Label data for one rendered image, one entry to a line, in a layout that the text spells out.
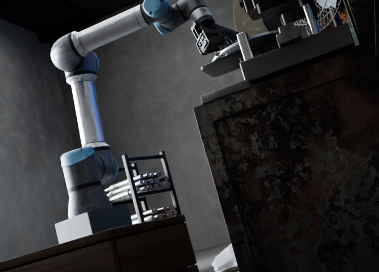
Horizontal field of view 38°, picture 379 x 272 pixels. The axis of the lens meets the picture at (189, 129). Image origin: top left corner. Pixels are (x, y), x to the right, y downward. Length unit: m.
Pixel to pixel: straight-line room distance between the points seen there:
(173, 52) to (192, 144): 1.56
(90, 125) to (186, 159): 6.80
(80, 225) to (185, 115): 7.12
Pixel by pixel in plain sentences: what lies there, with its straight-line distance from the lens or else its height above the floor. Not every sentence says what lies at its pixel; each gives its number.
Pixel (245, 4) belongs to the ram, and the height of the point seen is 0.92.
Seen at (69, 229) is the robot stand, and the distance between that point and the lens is 1.86.
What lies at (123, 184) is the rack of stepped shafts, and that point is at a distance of 4.06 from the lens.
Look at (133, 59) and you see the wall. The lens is 9.37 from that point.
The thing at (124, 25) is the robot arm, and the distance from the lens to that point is 1.91.
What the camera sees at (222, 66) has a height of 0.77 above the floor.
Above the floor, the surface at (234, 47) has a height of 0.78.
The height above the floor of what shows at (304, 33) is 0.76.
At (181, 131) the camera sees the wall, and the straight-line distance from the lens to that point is 8.85.
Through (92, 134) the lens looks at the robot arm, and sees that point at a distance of 2.03.
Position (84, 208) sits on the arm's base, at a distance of 1.84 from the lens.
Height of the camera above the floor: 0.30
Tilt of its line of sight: 10 degrees up
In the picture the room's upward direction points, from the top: 16 degrees counter-clockwise
